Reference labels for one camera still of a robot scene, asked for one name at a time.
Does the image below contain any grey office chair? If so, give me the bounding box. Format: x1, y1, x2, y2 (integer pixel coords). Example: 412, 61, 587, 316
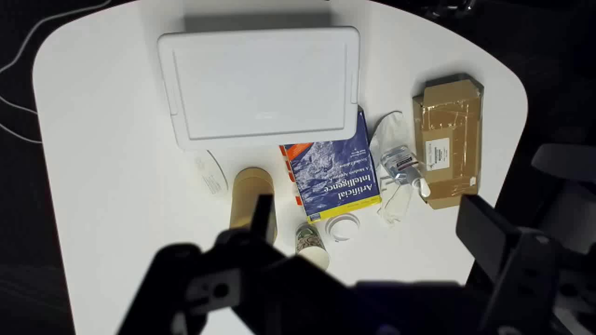
530, 141, 596, 256

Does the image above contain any clear plastic cup lid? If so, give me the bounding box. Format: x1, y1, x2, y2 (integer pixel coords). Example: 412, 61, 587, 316
323, 212, 364, 241

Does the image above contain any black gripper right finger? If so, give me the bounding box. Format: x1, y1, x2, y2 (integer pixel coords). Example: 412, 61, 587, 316
455, 193, 561, 335

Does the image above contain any white plastic lidded container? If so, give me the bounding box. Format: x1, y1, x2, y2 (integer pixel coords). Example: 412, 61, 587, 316
155, 24, 364, 148

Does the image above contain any blue box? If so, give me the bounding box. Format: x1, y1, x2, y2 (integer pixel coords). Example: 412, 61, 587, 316
278, 104, 382, 223

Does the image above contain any clear pump sanitizer bottle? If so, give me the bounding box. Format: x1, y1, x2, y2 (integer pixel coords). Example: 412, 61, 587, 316
379, 145, 435, 199

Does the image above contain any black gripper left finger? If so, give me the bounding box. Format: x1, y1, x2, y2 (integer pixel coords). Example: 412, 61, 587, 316
118, 191, 351, 335

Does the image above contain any white paper cup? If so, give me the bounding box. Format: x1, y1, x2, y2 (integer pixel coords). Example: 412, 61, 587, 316
293, 219, 332, 269

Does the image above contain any thin white cable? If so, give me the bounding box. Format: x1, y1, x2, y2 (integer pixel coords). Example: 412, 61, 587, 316
0, 93, 45, 145
0, 0, 116, 74

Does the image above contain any flat cardboard box with label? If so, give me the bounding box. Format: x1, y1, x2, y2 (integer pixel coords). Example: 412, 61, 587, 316
412, 72, 487, 212

